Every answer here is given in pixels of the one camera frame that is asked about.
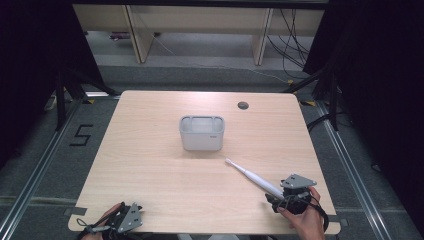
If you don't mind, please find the metal floor rail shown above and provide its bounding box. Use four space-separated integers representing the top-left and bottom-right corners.
0 98 86 240
314 100 399 240

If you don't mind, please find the white electric toothbrush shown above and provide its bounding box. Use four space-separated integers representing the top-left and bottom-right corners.
224 158 285 201

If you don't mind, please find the grey left gripper cable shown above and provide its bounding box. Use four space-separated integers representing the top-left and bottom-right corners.
76 217 112 234

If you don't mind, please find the black metal stand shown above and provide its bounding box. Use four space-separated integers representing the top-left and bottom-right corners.
283 65 342 132
54 65 120 132

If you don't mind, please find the light wooden desk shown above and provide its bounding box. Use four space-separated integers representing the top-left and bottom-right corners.
72 3 326 67

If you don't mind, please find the white plastic holder box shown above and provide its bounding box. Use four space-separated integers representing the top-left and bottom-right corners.
178 115 225 152

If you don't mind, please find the bundle of black cables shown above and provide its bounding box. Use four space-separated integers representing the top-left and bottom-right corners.
265 7 312 80

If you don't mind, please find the dark curtain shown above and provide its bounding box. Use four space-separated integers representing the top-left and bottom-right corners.
0 0 105 169
302 0 424 231

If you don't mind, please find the person's right hand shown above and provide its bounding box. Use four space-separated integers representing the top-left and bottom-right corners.
277 186 327 240

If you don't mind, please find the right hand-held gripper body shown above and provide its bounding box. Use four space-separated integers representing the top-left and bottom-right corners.
279 173 318 215

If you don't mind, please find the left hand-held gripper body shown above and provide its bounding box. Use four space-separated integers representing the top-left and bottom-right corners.
108 201 144 235

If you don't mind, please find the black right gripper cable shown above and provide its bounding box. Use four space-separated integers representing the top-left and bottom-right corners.
308 194 330 233

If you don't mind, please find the person's left hand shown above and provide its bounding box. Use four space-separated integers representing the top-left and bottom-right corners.
80 203 123 240

